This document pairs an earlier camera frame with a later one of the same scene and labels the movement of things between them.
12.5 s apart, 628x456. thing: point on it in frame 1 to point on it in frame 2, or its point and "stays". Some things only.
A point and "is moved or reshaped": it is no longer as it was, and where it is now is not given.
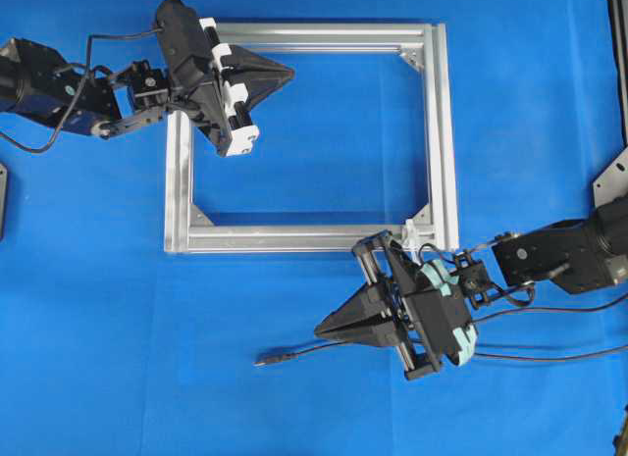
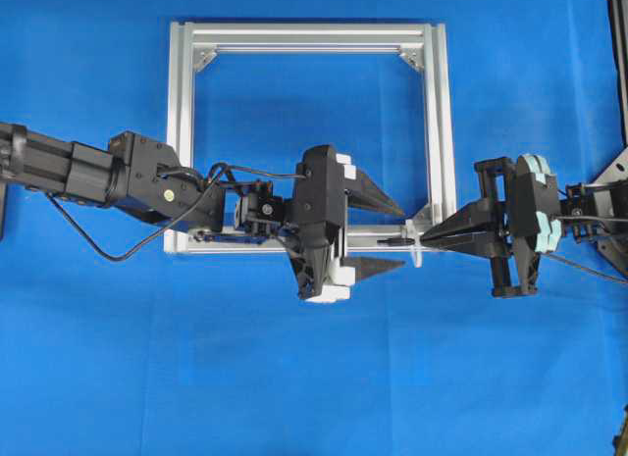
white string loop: x=414 y=248 stays
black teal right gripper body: x=437 y=325 to x=531 y=218
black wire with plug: x=475 y=354 is moved or reshaped
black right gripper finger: x=371 y=302 to x=484 y=216
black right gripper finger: x=388 y=330 to x=491 y=245
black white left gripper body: x=199 y=85 to x=315 y=221
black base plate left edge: x=3 y=198 stays
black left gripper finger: x=245 y=60 to x=367 y=194
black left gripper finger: x=249 y=93 to x=366 y=267
